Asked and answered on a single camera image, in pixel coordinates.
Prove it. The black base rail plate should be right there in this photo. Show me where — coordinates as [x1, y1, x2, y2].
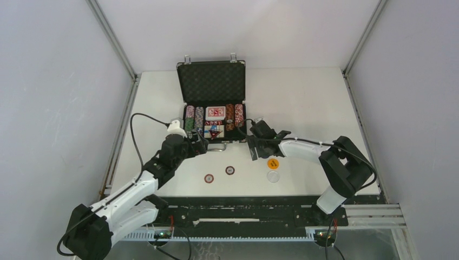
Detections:
[134, 194, 387, 238]

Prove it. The clear dealer button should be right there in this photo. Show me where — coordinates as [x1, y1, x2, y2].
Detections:
[266, 171, 280, 183]

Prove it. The red triangular all-in button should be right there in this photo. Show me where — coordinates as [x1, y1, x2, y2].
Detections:
[208, 129, 222, 140]

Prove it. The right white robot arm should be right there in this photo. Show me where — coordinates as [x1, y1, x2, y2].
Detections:
[246, 120, 377, 225]

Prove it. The red playing card deck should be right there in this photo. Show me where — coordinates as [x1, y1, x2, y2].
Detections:
[205, 106, 226, 121]

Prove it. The white cable duct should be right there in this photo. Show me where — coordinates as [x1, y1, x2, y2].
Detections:
[122, 229, 315, 242]

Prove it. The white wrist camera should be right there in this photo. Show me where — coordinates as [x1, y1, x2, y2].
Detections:
[167, 119, 187, 138]
[253, 117, 264, 123]

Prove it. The orange black poker chip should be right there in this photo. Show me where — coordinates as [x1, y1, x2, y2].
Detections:
[225, 166, 235, 175]

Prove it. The black aluminium poker case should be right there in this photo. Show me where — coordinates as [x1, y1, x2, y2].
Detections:
[176, 54, 247, 145]

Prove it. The right controller board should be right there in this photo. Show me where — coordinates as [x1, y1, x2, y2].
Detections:
[314, 230, 336, 241]

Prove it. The left mixed chip stack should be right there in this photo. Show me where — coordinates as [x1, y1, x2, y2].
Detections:
[184, 105, 195, 139]

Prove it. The red poker chip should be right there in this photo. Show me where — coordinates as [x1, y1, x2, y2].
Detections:
[204, 174, 214, 184]

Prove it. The orange chip stack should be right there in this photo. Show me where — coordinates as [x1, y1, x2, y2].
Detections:
[225, 104, 235, 131]

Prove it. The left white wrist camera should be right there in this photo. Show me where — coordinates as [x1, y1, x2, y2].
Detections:
[167, 119, 187, 138]

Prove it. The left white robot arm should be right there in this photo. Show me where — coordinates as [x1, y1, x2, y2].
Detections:
[57, 131, 208, 259]

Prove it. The left controller board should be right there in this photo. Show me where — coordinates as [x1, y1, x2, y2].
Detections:
[154, 231, 172, 239]

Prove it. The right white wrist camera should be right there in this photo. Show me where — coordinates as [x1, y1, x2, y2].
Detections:
[253, 117, 264, 123]

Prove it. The controller board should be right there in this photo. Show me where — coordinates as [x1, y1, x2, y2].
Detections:
[154, 231, 172, 239]
[314, 230, 336, 241]

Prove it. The orange big blind button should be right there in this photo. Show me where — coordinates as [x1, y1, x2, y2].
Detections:
[267, 158, 279, 170]

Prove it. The red white chip stack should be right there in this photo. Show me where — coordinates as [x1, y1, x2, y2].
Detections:
[234, 104, 245, 127]

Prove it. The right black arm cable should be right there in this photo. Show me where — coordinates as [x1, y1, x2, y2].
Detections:
[237, 119, 378, 190]

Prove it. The mixed chip stack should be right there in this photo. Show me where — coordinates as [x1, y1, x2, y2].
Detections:
[194, 107, 204, 129]
[184, 105, 195, 139]

